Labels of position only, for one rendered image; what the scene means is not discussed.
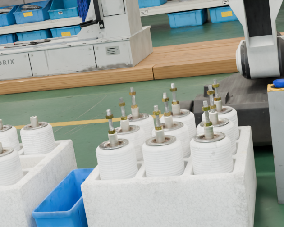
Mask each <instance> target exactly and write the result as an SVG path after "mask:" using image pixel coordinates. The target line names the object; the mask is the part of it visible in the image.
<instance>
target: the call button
mask: <svg viewBox="0 0 284 227"><path fill-rule="evenodd" d="M273 85H275V87H284V79H277V80H274V81H273Z"/></svg>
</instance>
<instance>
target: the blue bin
mask: <svg viewBox="0 0 284 227"><path fill-rule="evenodd" d="M94 169H95V168H80V169H74V170H72V171H70V172H69V174H68V175H67V176H66V177H65V178H64V179H63V180H62V181H61V182H60V183H59V184H58V185H57V186H56V187H55V188H54V189H53V190H52V191H51V192H50V193H49V194H48V195H47V196H46V197H45V198H44V200H43V201H42V202H41V203H40V204H39V205H38V206H37V207H36V208H35V209H34V210H33V211H32V216H33V218H34V219H35V221H36V225H37V227H88V223H87V217H86V212H85V207H84V202H83V197H82V190H81V185H82V183H83V182H84V181H85V180H86V178H87V177H88V176H89V175H90V174H91V172H92V171H93V170H94Z"/></svg>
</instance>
